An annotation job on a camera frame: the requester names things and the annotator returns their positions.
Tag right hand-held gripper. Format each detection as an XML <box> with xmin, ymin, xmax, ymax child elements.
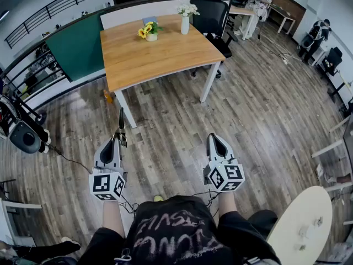
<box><xmin>203</xmin><ymin>132</ymin><xmax>245</xmax><ymax>193</ymax></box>

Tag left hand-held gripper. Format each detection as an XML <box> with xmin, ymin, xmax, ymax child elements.
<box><xmin>88</xmin><ymin>135</ymin><xmax>128</xmax><ymax>202</ymax></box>

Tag person's right forearm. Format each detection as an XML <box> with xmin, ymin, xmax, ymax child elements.
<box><xmin>217</xmin><ymin>190</ymin><xmax>238</xmax><ymax>218</ymax></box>

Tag person's left forearm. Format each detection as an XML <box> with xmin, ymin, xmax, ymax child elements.
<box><xmin>102</xmin><ymin>200</ymin><xmax>126</xmax><ymax>239</ymax></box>

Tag black round device on stand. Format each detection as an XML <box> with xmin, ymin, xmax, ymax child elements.
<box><xmin>8</xmin><ymin>120</ymin><xmax>52</xmax><ymax>154</ymax></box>

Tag person's black printed t-shirt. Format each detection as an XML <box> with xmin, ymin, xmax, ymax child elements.
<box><xmin>78</xmin><ymin>194</ymin><xmax>282</xmax><ymax>265</ymax></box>

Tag white shelf unit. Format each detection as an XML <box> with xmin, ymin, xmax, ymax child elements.
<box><xmin>0</xmin><ymin>197</ymin><xmax>42</xmax><ymax>245</ymax></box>

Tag round cream table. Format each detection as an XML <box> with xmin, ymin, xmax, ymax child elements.
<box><xmin>266</xmin><ymin>185</ymin><xmax>334</xmax><ymax>265</ymax></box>

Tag wooden table with white legs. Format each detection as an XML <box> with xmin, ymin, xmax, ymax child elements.
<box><xmin>99</xmin><ymin>13</ymin><xmax>227</xmax><ymax>129</ymax></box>

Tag green partition panel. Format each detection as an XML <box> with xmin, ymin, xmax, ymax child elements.
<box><xmin>45</xmin><ymin>12</ymin><xmax>107</xmax><ymax>82</ymax></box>

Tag potted yellow sunflowers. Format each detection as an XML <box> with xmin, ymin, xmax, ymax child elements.
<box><xmin>137</xmin><ymin>21</ymin><xmax>164</xmax><ymax>43</ymax></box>

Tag white vase with white flowers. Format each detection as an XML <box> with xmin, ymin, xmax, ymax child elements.
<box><xmin>176</xmin><ymin>3</ymin><xmax>201</xmax><ymax>35</ymax></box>

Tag black metal railing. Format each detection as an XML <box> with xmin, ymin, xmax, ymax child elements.
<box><xmin>4</xmin><ymin>0</ymin><xmax>108</xmax><ymax>49</ymax></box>
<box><xmin>0</xmin><ymin>0</ymin><xmax>199</xmax><ymax>110</ymax></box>

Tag black office chair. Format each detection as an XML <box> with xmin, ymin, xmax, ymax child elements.
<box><xmin>189</xmin><ymin>0</ymin><xmax>239</xmax><ymax>80</ymax></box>

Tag white desk with wooden top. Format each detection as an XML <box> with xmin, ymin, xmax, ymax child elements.
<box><xmin>228</xmin><ymin>4</ymin><xmax>257</xmax><ymax>41</ymax></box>

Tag blue notebook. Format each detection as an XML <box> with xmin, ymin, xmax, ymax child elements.
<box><xmin>142</xmin><ymin>15</ymin><xmax>158</xmax><ymax>27</ymax></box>

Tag black swivel chair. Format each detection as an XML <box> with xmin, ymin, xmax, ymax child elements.
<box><xmin>321</xmin><ymin>47</ymin><xmax>344</xmax><ymax>80</ymax></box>

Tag white partition panel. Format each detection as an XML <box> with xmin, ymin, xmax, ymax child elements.
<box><xmin>99</xmin><ymin>0</ymin><xmax>194</xmax><ymax>30</ymax></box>

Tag small white table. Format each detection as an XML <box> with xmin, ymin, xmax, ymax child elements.
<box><xmin>269</xmin><ymin>4</ymin><xmax>296</xmax><ymax>35</ymax></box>

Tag black cable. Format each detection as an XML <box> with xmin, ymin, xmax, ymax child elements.
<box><xmin>48</xmin><ymin>145</ymin><xmax>93</xmax><ymax>175</ymax></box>

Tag white metal frame table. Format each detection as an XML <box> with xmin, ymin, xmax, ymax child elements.
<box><xmin>311</xmin><ymin>114</ymin><xmax>353</xmax><ymax>193</ymax></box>

